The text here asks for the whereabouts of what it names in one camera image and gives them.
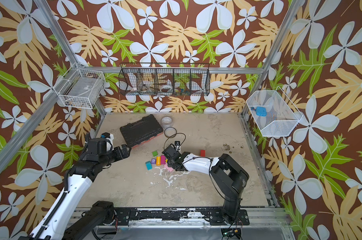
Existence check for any teal wood block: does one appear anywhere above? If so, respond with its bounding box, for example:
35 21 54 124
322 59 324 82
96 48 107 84
145 161 152 170

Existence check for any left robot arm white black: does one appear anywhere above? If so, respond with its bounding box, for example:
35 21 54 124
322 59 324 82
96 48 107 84
20 133 131 240

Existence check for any white wire basket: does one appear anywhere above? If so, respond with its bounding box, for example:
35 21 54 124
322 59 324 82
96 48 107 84
246 87 304 138
54 65 105 109

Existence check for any white wire basket right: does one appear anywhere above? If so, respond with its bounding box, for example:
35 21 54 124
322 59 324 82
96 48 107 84
246 87 304 138

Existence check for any orange wood block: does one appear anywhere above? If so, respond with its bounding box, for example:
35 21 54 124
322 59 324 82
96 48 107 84
156 157 161 166

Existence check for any blue object in basket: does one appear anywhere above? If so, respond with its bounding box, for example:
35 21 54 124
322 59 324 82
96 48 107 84
251 107 267 117

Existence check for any magenta wood block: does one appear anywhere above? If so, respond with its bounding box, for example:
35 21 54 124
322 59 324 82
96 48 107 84
160 155 166 165

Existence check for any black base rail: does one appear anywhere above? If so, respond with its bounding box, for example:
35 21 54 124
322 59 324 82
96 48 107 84
114 207 250 226

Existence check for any white wire basket left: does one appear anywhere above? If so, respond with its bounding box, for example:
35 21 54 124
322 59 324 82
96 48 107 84
54 65 105 109

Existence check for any black plastic tool case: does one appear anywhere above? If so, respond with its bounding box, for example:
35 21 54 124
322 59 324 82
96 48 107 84
120 115 164 148

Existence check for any pink wood block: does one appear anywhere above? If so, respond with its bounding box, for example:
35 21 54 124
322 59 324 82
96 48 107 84
164 163 174 172

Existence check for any white tape roll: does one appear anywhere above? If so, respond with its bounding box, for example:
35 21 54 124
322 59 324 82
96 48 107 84
159 85 173 93

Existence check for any black wire basket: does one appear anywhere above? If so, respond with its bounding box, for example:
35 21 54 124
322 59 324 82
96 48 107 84
117 63 211 96

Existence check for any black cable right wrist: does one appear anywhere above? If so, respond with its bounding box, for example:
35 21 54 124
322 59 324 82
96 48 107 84
163 132 187 151

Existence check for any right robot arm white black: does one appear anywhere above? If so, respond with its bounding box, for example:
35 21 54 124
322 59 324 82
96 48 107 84
162 145 250 224

